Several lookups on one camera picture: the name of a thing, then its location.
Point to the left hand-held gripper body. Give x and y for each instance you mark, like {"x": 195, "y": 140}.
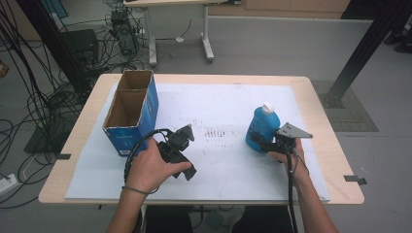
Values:
{"x": 176, "y": 140}

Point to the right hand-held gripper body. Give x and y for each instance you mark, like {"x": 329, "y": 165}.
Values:
{"x": 286, "y": 136}

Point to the blue bottle with white cap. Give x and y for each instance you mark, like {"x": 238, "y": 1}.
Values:
{"x": 264, "y": 119}

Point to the blue cardboard box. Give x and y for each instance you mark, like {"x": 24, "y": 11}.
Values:
{"x": 145, "y": 106}

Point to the person's right hand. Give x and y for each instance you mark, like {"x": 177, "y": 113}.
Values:
{"x": 298, "y": 161}

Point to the person's left hand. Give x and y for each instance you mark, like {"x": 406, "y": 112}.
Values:
{"x": 147, "y": 168}

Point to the white mat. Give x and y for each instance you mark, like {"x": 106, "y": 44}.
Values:
{"x": 226, "y": 174}

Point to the grey wristband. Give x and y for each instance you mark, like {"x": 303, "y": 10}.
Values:
{"x": 134, "y": 190}

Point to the person's left leg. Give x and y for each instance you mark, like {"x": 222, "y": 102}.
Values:
{"x": 170, "y": 221}

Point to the person's leg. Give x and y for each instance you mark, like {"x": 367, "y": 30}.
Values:
{"x": 170, "y": 221}
{"x": 259, "y": 221}

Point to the grey floor mat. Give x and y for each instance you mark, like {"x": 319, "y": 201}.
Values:
{"x": 356, "y": 116}

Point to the person's right leg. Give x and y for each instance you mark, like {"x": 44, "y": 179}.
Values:
{"x": 259, "y": 221}

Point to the black tape piece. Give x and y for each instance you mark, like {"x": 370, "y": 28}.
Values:
{"x": 63, "y": 156}
{"x": 354, "y": 179}

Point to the white plug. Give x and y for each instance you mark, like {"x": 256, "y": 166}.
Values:
{"x": 179, "y": 39}

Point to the black computer tower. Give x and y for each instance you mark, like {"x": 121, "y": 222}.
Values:
{"x": 124, "y": 34}

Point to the white desk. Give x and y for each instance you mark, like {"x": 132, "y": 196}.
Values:
{"x": 206, "y": 22}

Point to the black floor plate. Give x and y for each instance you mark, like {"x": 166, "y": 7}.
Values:
{"x": 39, "y": 144}

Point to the white power strip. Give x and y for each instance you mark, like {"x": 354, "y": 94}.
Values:
{"x": 7, "y": 185}

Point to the teal panel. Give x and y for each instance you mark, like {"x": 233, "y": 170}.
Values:
{"x": 56, "y": 6}

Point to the brown cardboard piece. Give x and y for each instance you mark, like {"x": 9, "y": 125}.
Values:
{"x": 3, "y": 69}

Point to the black frame post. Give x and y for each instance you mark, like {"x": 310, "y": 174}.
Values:
{"x": 45, "y": 32}
{"x": 358, "y": 58}

